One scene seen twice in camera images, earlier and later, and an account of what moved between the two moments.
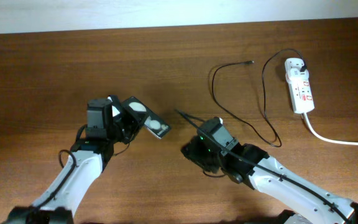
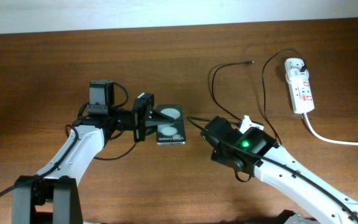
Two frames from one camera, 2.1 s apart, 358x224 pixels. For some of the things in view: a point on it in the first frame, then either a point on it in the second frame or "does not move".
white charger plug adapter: (294, 75) does not move
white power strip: (300, 93) does not move
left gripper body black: (126, 127) to (138, 114)
